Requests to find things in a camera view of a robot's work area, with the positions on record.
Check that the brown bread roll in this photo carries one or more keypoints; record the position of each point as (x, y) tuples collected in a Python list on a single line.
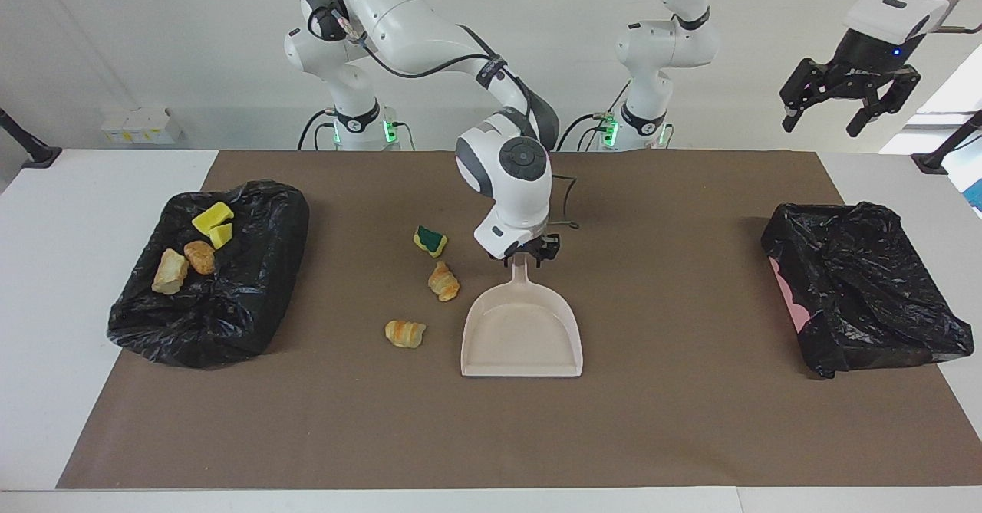
[(201, 257)]

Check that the pale bread chunk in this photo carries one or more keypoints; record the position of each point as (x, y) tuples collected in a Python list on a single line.
[(170, 273)]

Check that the brown table mat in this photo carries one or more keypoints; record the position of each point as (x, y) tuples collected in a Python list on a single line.
[(460, 444)]

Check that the small yellow sponge piece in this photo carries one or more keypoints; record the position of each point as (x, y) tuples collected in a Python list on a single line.
[(222, 236)]

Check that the right black bag bin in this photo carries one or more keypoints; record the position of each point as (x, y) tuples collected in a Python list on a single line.
[(867, 291)]

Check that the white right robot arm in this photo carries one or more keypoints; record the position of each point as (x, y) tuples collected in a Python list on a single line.
[(414, 22)]

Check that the white wall socket box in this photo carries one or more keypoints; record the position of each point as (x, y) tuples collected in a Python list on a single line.
[(142, 127)]

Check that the golden croissant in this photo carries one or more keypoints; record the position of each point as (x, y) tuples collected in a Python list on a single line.
[(405, 334), (443, 281)]

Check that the black stand foot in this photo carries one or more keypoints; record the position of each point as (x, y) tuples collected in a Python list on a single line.
[(940, 156), (31, 149)]

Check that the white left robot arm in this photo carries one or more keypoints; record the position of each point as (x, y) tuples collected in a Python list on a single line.
[(667, 45)]

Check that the black bag lined bin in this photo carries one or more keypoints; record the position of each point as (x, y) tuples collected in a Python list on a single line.
[(230, 306)]

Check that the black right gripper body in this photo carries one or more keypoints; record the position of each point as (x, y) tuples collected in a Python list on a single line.
[(543, 246)]

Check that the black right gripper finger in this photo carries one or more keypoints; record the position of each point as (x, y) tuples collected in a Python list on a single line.
[(512, 260), (548, 258)]

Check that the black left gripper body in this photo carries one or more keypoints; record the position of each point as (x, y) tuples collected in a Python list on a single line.
[(863, 76)]

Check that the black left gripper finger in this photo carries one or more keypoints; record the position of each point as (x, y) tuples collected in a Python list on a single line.
[(863, 122), (792, 116)]

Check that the blue object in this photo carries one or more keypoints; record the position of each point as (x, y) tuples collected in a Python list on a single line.
[(977, 195)]

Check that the green and yellow sponge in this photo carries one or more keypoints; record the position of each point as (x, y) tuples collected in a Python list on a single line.
[(430, 241)]

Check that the pink plastic bin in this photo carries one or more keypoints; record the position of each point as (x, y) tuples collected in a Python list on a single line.
[(790, 298)]

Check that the beige plastic dustpan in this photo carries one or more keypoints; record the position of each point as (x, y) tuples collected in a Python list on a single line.
[(522, 337)]

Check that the notched yellow sponge piece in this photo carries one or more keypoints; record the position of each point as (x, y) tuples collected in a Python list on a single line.
[(211, 216)]

